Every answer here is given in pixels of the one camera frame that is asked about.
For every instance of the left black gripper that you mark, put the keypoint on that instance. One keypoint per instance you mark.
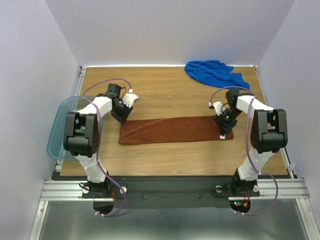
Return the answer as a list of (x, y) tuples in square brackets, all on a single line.
[(122, 118)]

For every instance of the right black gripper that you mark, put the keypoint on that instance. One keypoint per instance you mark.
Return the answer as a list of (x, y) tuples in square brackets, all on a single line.
[(224, 126)]

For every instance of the brown towel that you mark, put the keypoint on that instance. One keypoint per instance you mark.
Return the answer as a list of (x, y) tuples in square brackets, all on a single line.
[(171, 130)]

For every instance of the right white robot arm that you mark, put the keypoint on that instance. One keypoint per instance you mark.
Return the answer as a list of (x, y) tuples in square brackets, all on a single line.
[(266, 133)]

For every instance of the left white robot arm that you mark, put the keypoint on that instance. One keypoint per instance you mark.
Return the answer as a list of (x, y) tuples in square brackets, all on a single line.
[(83, 133)]

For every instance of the blue towel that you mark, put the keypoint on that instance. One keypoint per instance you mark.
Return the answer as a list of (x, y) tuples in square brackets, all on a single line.
[(215, 74)]

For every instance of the teal plastic bin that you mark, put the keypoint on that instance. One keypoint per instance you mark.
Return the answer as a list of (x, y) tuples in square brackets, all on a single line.
[(55, 148)]

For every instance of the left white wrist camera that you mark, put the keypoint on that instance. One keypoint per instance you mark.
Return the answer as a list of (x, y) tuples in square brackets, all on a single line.
[(130, 98)]

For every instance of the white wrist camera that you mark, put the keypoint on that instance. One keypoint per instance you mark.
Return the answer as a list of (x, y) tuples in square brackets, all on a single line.
[(218, 106), (130, 98)]

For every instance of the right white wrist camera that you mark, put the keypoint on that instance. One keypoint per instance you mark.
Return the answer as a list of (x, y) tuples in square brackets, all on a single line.
[(218, 106)]

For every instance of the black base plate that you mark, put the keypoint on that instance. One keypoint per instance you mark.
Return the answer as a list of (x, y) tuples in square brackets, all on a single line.
[(170, 193)]

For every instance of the aluminium frame rail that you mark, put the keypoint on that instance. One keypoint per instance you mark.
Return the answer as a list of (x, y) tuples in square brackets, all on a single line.
[(71, 191)]

